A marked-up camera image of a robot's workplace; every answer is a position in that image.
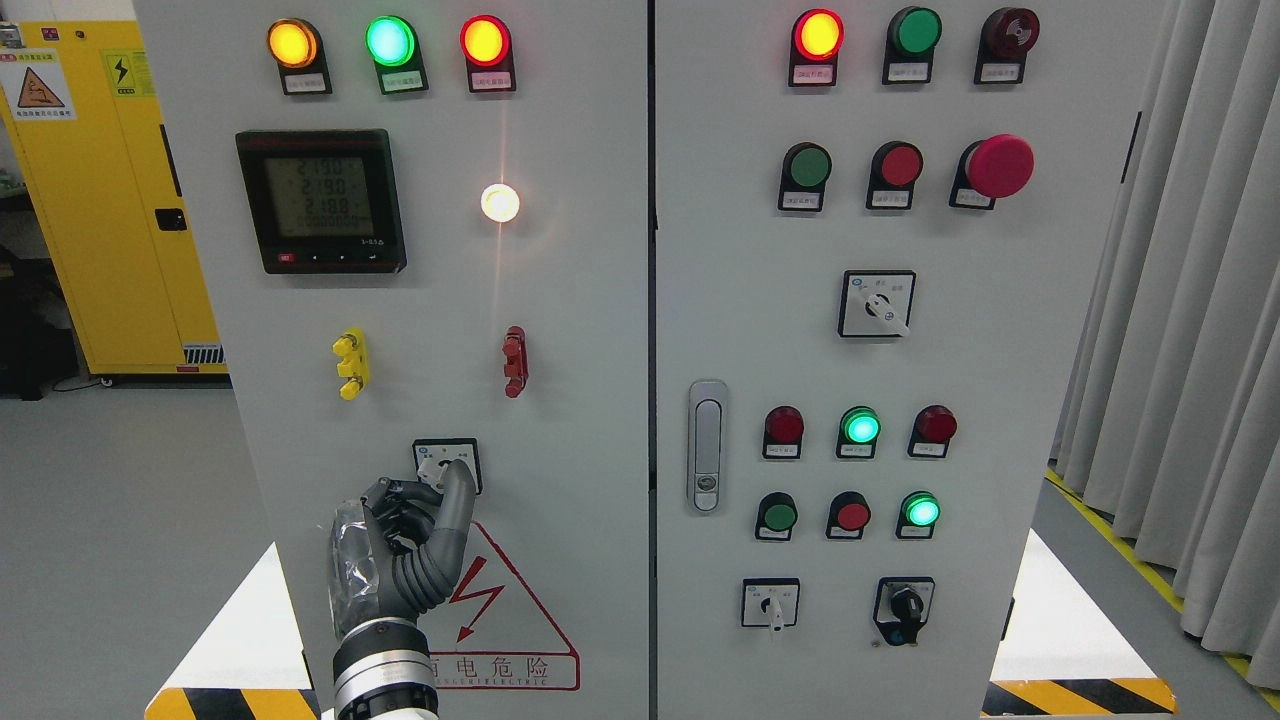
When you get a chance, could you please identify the red push button upper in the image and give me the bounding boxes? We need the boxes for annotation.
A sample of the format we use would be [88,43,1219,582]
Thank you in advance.
[865,140,924,211]

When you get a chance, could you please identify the red emergency stop mushroom button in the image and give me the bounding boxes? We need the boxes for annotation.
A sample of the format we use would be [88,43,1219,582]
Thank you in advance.
[948,133,1036,211]

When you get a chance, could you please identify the green lit indicator middle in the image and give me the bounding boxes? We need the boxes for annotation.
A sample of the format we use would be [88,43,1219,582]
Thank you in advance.
[835,405,882,460]

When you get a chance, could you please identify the red electric danger sticker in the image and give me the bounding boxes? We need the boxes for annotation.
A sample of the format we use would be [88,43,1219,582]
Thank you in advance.
[419,521,581,692]

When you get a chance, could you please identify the green lit indicator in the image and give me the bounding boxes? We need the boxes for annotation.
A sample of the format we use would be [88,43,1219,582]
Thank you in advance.
[835,405,882,460]
[364,15,429,95]

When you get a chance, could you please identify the red push button lower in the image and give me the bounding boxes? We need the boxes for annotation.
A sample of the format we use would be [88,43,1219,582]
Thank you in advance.
[826,491,872,541]

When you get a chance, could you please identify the yellow terminal connector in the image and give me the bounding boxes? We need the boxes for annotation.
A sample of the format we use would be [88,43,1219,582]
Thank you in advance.
[332,327,370,401]

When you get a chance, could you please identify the dark red buzzer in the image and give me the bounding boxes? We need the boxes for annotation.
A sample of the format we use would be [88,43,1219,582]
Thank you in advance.
[973,6,1041,85]

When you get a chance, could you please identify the red push button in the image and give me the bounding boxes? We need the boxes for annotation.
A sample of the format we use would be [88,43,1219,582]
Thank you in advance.
[826,491,872,541]
[865,140,924,211]

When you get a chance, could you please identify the dark red indicator left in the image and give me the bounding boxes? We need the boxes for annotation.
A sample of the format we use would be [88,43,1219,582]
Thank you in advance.
[762,405,805,460]

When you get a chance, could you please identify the grey curtain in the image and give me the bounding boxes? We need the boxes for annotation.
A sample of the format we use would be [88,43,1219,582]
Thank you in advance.
[1053,1,1279,691]

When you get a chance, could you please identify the red terminal connector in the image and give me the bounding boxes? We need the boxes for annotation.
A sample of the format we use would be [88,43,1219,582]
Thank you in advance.
[500,325,530,398]

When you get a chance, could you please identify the white rotary selector lower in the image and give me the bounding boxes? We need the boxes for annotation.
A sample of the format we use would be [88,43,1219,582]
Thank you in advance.
[740,577,801,632]

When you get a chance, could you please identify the dark red indicator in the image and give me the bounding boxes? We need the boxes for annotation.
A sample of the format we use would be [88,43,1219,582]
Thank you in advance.
[762,405,805,460]
[908,404,957,459]

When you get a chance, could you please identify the black digital power meter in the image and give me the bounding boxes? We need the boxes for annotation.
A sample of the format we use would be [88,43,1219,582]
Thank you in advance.
[236,129,407,275]

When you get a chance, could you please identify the black knob selector switch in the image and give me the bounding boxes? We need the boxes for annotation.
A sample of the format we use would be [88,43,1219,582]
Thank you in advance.
[872,577,936,647]

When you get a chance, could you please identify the green indicator top right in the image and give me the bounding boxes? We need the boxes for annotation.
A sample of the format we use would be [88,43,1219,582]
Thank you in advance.
[881,6,943,85]

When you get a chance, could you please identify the white rotary selector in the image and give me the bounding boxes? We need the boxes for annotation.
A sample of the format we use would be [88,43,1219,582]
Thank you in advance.
[837,269,916,341]
[740,577,801,632]

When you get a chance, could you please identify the yellow safety storage cabinet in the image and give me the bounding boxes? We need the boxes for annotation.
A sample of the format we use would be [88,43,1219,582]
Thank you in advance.
[3,20,227,378]

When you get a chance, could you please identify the green push button upper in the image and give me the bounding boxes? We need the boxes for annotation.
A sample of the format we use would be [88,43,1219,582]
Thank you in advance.
[777,142,832,213]

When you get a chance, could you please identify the amber indicator light top left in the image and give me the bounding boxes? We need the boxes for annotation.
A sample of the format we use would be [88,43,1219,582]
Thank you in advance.
[266,18,332,96]

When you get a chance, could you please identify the dark red indicator right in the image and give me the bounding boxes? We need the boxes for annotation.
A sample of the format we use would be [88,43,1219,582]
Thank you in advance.
[908,404,957,459]

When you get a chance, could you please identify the white rotary selector upper right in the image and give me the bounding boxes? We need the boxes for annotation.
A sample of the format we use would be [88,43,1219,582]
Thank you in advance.
[837,269,916,341]

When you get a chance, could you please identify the green lit push button lower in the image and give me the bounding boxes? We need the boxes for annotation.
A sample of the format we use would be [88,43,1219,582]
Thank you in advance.
[895,489,941,541]

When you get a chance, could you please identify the small clear lamp bulb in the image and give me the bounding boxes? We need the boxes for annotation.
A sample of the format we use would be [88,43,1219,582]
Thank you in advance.
[479,183,522,224]

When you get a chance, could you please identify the red-orange indicator door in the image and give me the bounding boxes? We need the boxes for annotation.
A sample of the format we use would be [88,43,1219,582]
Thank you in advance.
[460,14,517,94]
[787,8,845,88]

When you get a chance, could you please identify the red-orange indicator left door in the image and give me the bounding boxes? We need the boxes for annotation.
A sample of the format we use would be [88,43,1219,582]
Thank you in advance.
[460,14,517,94]

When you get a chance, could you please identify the white rotary light switch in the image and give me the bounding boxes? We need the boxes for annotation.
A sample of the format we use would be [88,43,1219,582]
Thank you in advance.
[411,437,484,495]

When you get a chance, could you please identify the green lit indicator top left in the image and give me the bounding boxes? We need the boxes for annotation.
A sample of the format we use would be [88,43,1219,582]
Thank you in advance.
[364,15,429,95]

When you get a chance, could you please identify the grey electrical control cabinet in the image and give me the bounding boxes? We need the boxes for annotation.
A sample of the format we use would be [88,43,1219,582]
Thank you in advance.
[134,1,1171,719]

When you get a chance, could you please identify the red-orange indicator right door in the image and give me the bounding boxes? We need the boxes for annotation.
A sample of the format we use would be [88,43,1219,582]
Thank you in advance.
[787,8,845,88]

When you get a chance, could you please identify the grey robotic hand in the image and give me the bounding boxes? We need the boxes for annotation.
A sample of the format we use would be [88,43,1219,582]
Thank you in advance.
[328,460,479,639]

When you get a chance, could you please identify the grey cabinet door handle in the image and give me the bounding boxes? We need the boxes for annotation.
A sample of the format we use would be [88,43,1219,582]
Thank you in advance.
[686,379,728,512]

